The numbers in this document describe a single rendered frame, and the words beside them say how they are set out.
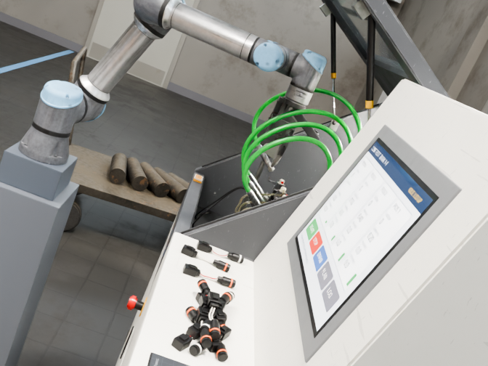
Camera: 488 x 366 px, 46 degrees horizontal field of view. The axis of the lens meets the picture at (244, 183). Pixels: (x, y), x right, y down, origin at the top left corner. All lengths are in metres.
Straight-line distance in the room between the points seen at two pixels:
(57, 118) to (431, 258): 1.29
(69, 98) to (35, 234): 0.43
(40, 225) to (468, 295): 1.36
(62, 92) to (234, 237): 0.70
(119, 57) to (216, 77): 6.98
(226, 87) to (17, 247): 7.15
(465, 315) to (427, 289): 0.06
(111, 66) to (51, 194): 0.44
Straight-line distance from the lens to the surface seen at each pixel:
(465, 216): 0.80
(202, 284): 1.20
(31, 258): 1.91
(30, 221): 1.86
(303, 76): 1.69
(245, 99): 8.85
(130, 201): 3.34
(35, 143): 1.84
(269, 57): 1.56
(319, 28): 8.83
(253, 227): 1.46
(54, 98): 1.80
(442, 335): 0.82
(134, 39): 1.84
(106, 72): 1.88
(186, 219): 1.65
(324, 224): 1.19
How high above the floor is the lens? 1.55
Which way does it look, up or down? 16 degrees down
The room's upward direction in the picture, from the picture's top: 24 degrees clockwise
